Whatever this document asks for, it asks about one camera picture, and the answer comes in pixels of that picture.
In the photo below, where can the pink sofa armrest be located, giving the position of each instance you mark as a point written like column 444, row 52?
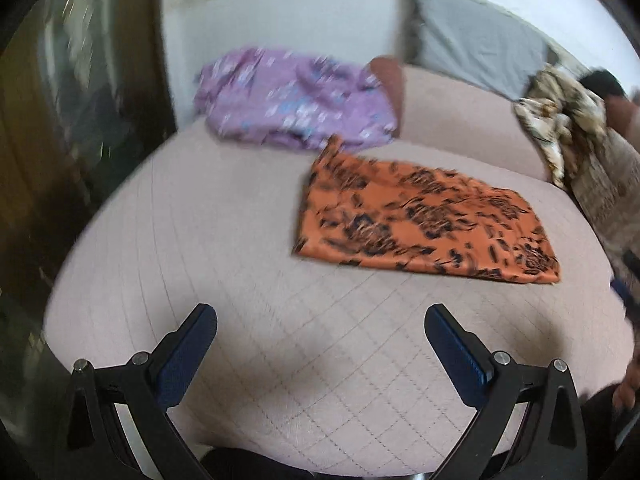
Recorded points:
column 460, row 120

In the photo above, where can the orange black floral blouse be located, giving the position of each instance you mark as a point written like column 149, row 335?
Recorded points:
column 425, row 225

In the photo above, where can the wooden door with patterned glass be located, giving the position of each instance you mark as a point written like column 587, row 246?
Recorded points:
column 60, row 135

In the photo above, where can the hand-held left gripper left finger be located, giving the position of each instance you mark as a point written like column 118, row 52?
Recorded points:
column 187, row 355

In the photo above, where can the purple floral garment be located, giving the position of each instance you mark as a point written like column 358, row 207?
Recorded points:
column 290, row 100

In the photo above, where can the pink brown sofa backrest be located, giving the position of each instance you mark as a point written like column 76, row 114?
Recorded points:
column 625, row 115

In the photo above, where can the cream brown floral cloth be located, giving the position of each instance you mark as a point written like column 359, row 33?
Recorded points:
column 555, row 115

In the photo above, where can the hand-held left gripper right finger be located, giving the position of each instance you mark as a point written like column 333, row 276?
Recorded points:
column 452, row 355

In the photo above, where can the brown striped cushion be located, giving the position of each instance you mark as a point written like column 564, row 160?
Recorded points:
column 610, row 190

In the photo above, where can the pink quilted sofa seat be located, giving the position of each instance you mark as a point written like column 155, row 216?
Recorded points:
column 225, row 240

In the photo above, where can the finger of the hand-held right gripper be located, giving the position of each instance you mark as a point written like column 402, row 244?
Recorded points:
column 627, row 296

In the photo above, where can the grey pillow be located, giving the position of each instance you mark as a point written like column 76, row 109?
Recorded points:
column 475, row 40

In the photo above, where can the person's right hand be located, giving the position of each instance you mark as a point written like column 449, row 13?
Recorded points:
column 629, row 385

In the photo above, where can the black cloth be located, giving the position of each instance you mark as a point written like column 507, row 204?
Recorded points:
column 602, row 85

